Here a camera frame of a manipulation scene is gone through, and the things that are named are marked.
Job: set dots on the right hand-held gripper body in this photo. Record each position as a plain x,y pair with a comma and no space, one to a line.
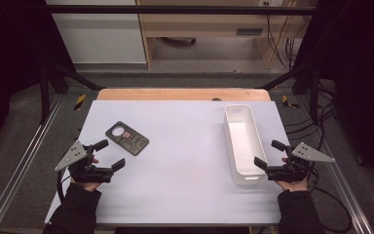
308,154

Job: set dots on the aluminium floor rail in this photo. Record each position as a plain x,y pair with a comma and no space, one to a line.
22,162
344,182

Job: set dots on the person's left hand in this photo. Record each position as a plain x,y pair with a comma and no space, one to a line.
89,186

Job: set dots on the white cabinet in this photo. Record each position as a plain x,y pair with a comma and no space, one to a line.
100,35

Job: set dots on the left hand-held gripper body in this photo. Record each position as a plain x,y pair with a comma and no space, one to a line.
74,156

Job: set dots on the light wooden desk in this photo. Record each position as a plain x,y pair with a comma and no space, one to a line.
204,21

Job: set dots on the white table sheet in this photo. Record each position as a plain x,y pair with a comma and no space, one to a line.
181,169

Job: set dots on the black curtain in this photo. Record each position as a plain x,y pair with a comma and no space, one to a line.
9,65
360,81

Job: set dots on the black frame crossbar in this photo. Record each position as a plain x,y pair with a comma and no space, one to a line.
175,9

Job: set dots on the grey label on desk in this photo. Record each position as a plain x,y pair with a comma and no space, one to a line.
249,31

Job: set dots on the yellow black tape marker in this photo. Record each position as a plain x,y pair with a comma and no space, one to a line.
80,101
285,101

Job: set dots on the person's right hand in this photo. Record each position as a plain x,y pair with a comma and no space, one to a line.
293,186

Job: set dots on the white plastic bin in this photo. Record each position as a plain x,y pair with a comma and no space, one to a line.
243,143

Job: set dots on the black metal stand strut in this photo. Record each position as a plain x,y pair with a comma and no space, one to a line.
44,94
314,94

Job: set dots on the black curved object under desk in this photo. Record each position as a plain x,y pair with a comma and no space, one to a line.
178,41

